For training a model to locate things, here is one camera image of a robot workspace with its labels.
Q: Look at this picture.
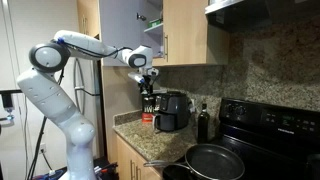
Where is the black frying pan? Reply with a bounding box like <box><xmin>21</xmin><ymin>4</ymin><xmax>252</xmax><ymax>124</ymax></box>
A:
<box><xmin>143</xmin><ymin>143</ymin><xmax>246</xmax><ymax>180</ymax></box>

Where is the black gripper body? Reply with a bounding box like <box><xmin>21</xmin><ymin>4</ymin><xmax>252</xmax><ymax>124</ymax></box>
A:
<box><xmin>138</xmin><ymin>76</ymin><xmax>155</xmax><ymax>91</ymax></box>

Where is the white refrigerator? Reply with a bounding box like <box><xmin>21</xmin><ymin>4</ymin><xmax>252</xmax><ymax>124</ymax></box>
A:
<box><xmin>71</xmin><ymin>57</ymin><xmax>102</xmax><ymax>159</ymax></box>

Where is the black air fryer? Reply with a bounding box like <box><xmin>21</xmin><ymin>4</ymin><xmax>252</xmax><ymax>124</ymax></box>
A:
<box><xmin>152</xmin><ymin>91</ymin><xmax>193</xmax><ymax>132</ymax></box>

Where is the dark olive oil bottle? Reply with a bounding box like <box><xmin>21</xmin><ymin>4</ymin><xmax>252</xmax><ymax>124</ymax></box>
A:
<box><xmin>196</xmin><ymin>102</ymin><xmax>211</xmax><ymax>145</ymax></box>

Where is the black tub with red base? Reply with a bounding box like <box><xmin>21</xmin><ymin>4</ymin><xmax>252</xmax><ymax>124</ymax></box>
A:
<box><xmin>141</xmin><ymin>92</ymin><xmax>158</xmax><ymax>124</ymax></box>

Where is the steel range hood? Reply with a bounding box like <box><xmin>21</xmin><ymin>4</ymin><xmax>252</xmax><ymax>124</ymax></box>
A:
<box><xmin>204</xmin><ymin>0</ymin><xmax>320</xmax><ymax>34</ymax></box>

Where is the wooden upper cabinet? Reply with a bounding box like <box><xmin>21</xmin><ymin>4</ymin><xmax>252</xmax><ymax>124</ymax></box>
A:
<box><xmin>151</xmin><ymin>0</ymin><xmax>231</xmax><ymax>67</ymax></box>

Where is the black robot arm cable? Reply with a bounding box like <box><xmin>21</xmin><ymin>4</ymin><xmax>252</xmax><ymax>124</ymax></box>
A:
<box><xmin>57</xmin><ymin>37</ymin><xmax>134</xmax><ymax>60</ymax></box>

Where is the metal upper cabinet handle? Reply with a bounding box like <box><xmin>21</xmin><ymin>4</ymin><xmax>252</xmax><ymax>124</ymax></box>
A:
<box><xmin>163</xmin><ymin>32</ymin><xmax>170</xmax><ymax>63</ymax></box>

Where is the grey open cabinet door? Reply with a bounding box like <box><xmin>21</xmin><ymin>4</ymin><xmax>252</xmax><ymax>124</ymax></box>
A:
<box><xmin>98</xmin><ymin>0</ymin><xmax>165</xmax><ymax>67</ymax></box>

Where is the black electric stove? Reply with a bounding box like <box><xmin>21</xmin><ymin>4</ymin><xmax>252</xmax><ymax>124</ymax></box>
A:
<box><xmin>162</xmin><ymin>97</ymin><xmax>320</xmax><ymax>180</ymax></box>

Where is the wooden lower cabinet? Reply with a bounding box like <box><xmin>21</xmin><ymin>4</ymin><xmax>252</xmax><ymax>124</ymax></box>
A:
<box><xmin>114</xmin><ymin>134</ymin><xmax>164</xmax><ymax>180</ymax></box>

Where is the tall wooden pantry cabinet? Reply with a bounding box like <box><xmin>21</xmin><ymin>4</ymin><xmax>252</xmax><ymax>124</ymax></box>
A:
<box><xmin>76</xmin><ymin>0</ymin><xmax>101</xmax><ymax>39</ymax></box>

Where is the green box on shelf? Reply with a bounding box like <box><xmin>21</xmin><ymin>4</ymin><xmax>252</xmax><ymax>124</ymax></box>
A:
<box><xmin>148</xmin><ymin>18</ymin><xmax>164</xmax><ymax>28</ymax></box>

